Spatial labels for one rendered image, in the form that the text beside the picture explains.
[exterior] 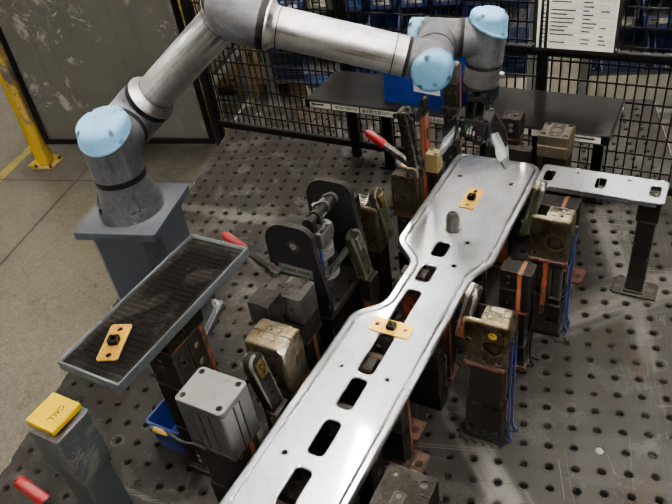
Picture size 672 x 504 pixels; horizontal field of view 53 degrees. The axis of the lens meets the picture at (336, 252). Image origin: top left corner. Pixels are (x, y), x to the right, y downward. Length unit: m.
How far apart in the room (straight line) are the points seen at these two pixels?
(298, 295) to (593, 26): 1.12
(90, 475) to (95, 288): 2.20
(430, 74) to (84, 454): 0.86
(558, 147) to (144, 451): 1.23
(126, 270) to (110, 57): 2.42
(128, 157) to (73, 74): 2.61
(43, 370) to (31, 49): 1.90
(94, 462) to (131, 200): 0.62
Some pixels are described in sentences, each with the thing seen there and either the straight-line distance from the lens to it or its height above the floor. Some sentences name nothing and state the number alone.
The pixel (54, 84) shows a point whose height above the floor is 0.52.
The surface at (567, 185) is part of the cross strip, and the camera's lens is 1.72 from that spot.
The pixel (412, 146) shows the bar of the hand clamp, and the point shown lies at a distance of 1.62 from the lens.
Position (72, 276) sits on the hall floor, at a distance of 3.50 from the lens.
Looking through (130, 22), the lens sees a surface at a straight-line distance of 3.82.
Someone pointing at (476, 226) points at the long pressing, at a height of 1.00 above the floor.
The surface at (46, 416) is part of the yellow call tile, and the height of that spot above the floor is 1.16.
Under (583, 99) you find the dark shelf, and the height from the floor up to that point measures 1.03.
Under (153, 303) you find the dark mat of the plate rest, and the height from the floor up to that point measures 1.16.
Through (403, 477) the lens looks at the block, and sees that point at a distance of 1.08.
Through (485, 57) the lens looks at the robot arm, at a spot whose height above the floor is 1.38.
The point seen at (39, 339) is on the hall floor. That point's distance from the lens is 3.22.
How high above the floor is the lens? 1.93
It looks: 38 degrees down
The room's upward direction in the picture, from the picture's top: 9 degrees counter-clockwise
